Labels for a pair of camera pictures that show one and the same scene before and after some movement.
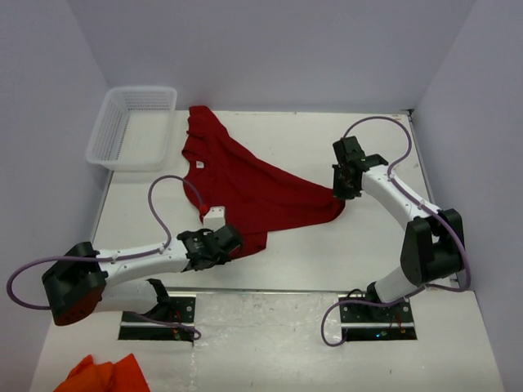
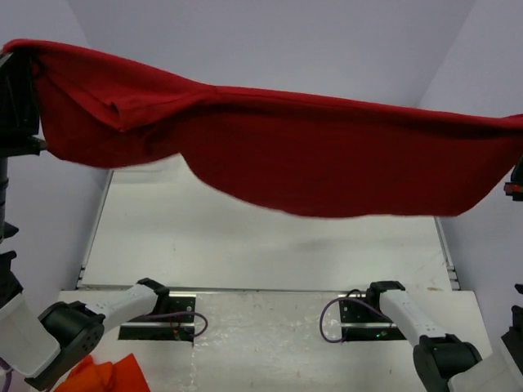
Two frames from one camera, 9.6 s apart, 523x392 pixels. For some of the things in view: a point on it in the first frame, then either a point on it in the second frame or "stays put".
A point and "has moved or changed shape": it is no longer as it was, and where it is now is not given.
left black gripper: (223, 257) to (20, 113)
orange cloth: (123, 376) stays put
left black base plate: (173, 322) stays put
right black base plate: (362, 318) stays put
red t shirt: (256, 195) has moved or changed shape
